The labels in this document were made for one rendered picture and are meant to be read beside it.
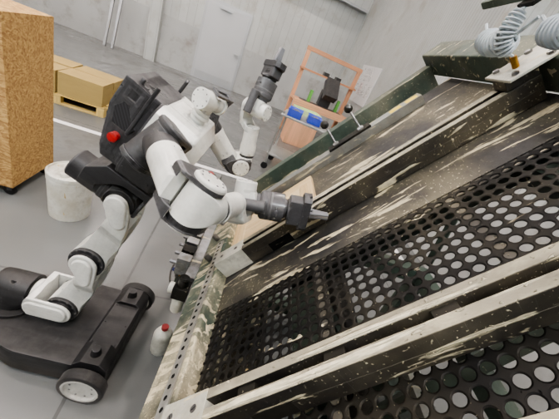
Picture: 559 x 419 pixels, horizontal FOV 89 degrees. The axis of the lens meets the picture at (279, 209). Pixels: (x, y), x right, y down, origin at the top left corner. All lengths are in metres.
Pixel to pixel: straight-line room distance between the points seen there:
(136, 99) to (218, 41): 9.08
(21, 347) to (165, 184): 1.29
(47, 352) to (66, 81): 3.70
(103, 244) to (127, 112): 0.59
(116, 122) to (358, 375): 0.92
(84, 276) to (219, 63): 9.05
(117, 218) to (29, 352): 0.79
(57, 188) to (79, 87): 2.46
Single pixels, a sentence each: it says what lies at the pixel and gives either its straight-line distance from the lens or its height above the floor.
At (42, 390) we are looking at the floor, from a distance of 1.86.
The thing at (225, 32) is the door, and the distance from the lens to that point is 10.01.
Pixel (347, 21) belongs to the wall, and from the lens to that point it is 10.41.
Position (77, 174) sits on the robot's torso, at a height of 1.02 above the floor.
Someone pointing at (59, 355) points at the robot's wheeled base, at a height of 0.17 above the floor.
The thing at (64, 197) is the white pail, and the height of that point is 0.22.
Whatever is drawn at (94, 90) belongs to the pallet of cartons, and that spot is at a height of 0.33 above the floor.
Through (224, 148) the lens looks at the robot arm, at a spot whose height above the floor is 1.20.
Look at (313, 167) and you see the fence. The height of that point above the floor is 1.25.
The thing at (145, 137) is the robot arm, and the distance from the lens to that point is 0.82.
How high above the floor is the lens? 1.63
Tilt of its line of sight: 27 degrees down
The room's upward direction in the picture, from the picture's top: 24 degrees clockwise
